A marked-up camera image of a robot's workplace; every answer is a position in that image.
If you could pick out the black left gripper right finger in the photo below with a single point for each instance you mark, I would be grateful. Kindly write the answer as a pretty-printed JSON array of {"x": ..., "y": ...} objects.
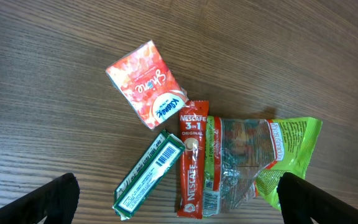
[{"x": 302, "y": 202}]

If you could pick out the red coffee stick sachet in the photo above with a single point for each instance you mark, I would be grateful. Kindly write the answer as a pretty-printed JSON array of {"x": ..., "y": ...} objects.
[{"x": 193, "y": 120}]

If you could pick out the red tissue pack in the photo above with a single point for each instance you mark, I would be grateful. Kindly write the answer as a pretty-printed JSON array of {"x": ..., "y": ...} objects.
[{"x": 149, "y": 86}]

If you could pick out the green gum pack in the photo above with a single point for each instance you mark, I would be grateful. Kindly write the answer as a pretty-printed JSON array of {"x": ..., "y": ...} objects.
[{"x": 146, "y": 174}]

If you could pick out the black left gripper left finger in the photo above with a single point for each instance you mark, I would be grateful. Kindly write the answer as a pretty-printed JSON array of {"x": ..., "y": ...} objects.
[{"x": 54, "y": 202}]

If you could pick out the green snack bag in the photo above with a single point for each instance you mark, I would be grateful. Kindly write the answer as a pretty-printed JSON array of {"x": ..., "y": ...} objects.
[{"x": 246, "y": 158}]

